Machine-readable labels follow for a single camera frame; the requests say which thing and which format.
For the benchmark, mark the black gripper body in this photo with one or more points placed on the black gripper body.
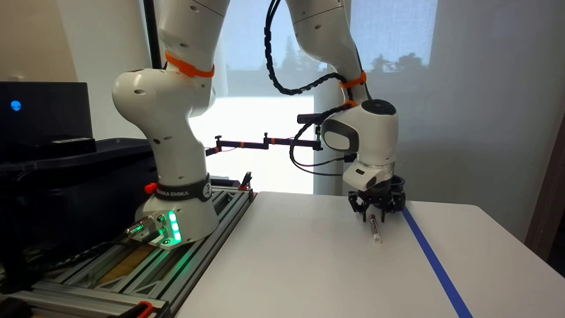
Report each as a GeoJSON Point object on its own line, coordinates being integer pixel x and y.
{"type": "Point", "coordinates": [380, 197]}

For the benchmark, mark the sharpie marker with red cap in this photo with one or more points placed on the sharpie marker with red cap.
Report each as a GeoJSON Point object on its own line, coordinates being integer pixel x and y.
{"type": "Point", "coordinates": [375, 230]}

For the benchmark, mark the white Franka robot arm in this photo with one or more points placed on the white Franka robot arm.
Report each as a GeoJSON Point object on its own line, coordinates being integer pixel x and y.
{"type": "Point", "coordinates": [170, 117]}

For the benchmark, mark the blue tape strip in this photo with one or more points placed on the blue tape strip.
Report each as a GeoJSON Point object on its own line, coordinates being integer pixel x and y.
{"type": "Point", "coordinates": [435, 266]}

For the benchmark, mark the black cabinet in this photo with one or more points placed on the black cabinet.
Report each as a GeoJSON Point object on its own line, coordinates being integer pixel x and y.
{"type": "Point", "coordinates": [71, 195]}

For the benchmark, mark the black monitor with blue light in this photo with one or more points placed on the black monitor with blue light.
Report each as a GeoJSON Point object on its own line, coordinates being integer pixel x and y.
{"type": "Point", "coordinates": [45, 116]}

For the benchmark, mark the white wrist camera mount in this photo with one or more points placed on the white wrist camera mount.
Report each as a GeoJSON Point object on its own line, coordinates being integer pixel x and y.
{"type": "Point", "coordinates": [362, 176]}

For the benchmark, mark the black bar camera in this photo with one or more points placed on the black bar camera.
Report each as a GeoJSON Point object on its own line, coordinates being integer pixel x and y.
{"type": "Point", "coordinates": [310, 117]}

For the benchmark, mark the black articulated camera mount arm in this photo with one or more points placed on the black articulated camera mount arm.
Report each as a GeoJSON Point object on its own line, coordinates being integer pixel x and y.
{"type": "Point", "coordinates": [265, 144]}

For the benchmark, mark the aluminium extrusion base frame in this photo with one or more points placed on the aluminium extrusion base frame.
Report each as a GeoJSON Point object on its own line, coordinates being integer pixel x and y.
{"type": "Point", "coordinates": [177, 276]}

